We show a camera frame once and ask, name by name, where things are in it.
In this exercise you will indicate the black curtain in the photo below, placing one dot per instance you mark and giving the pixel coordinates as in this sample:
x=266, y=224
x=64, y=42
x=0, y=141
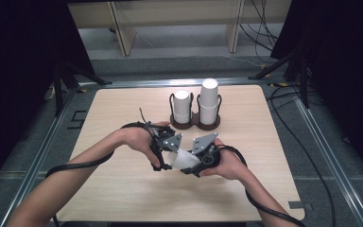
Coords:
x=19, y=78
x=343, y=63

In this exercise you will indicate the single white paper cup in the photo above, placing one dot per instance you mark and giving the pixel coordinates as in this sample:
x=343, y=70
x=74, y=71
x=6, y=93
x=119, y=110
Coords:
x=184, y=160

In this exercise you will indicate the metal floor rail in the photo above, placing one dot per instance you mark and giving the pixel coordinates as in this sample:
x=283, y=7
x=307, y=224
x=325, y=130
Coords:
x=34, y=164
x=138, y=83
x=331, y=164

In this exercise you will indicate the dark wooden cup holder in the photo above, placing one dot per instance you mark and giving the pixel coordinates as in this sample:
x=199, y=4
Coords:
x=195, y=122

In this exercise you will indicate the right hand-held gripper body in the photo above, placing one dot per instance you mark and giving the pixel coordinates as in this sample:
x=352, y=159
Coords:
x=206, y=148

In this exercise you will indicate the tall stack of white cups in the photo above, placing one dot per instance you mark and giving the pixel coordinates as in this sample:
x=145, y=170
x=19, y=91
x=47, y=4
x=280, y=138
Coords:
x=208, y=101

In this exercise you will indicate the short stack of white cups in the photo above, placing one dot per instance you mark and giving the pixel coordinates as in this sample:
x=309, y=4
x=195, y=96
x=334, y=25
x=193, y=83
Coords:
x=181, y=104

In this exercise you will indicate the person's right hand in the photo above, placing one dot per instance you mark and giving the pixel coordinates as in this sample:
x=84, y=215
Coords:
x=230, y=164

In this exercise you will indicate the black metal stand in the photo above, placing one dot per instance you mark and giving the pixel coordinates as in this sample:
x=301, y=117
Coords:
x=58, y=91
x=303, y=82

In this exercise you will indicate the person's left hand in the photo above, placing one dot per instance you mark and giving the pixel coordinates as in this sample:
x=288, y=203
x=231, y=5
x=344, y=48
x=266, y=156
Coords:
x=137, y=138

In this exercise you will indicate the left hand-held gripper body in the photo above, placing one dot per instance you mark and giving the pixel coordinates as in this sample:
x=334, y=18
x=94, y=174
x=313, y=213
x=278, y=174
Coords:
x=167, y=140

